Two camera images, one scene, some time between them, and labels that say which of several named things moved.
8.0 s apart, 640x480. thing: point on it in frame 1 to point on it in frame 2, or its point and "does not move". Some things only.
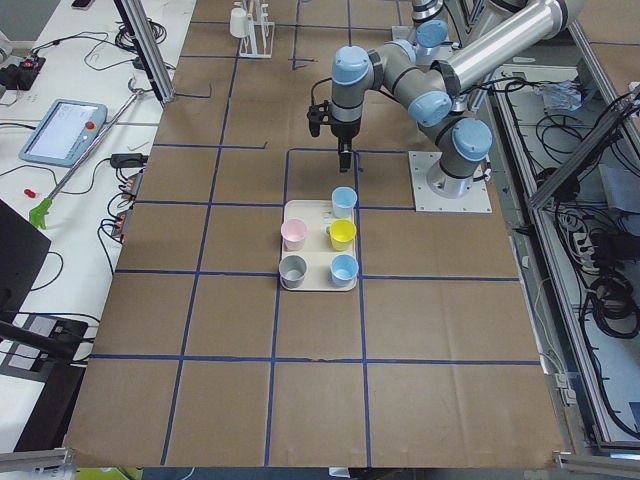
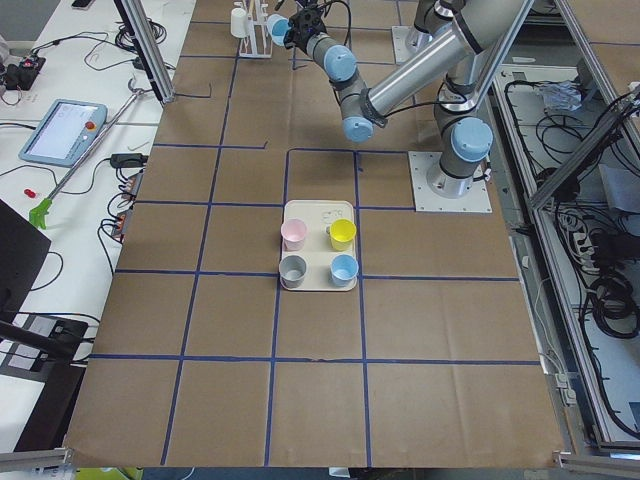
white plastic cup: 239,22 does not move
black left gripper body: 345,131 to 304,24
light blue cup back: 343,200 to 278,27
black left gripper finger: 343,156 to 291,38
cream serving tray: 318,252 does not move
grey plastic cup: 292,270 does not move
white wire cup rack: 259,41 does not move
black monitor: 22,252 does not move
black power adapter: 128,160 does not move
